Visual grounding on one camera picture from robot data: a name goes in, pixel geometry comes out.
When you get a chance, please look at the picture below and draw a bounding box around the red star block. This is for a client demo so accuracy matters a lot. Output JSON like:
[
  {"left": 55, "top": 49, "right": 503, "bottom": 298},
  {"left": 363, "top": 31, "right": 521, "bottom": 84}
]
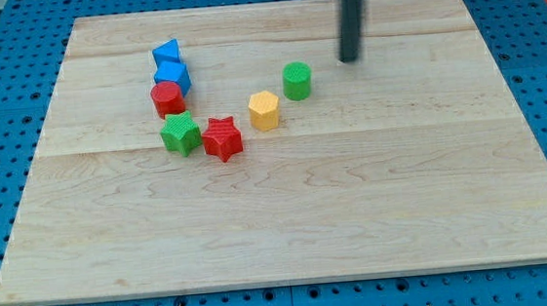
[{"left": 202, "top": 116, "right": 244, "bottom": 163}]

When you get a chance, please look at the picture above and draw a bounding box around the green star block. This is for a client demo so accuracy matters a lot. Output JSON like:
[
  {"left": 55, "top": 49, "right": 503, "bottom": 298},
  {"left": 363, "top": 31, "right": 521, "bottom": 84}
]
[{"left": 160, "top": 111, "right": 202, "bottom": 157}]

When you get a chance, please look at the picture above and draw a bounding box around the yellow hexagon block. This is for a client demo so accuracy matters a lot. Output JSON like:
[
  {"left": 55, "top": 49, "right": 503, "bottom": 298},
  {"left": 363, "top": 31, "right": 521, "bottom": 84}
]
[{"left": 248, "top": 91, "right": 280, "bottom": 132}]

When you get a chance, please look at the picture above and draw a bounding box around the green cylinder block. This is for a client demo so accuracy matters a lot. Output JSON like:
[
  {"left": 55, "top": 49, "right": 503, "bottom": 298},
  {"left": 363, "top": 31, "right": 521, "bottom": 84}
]
[{"left": 282, "top": 61, "right": 312, "bottom": 101}]

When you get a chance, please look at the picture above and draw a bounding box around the red cylinder block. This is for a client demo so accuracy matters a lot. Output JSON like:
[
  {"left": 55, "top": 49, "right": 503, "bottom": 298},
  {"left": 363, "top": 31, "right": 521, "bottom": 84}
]
[{"left": 150, "top": 81, "right": 187, "bottom": 119}]

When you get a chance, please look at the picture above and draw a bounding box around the blue cube block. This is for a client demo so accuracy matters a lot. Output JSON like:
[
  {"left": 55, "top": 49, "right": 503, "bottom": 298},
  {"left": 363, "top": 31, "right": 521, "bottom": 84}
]
[{"left": 153, "top": 60, "right": 192, "bottom": 96}]

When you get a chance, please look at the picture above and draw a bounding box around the wooden board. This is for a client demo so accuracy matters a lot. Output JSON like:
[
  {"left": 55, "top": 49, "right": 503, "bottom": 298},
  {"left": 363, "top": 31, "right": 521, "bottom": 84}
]
[{"left": 0, "top": 0, "right": 547, "bottom": 306}]

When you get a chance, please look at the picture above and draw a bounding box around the blue triangle block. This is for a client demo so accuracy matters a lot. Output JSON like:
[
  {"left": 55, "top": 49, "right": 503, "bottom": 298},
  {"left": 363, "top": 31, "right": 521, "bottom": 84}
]
[{"left": 152, "top": 39, "right": 182, "bottom": 67}]

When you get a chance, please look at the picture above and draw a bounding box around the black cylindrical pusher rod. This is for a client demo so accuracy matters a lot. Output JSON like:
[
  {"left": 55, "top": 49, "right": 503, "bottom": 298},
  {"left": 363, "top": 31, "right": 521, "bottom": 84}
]
[{"left": 338, "top": 0, "right": 365, "bottom": 63}]

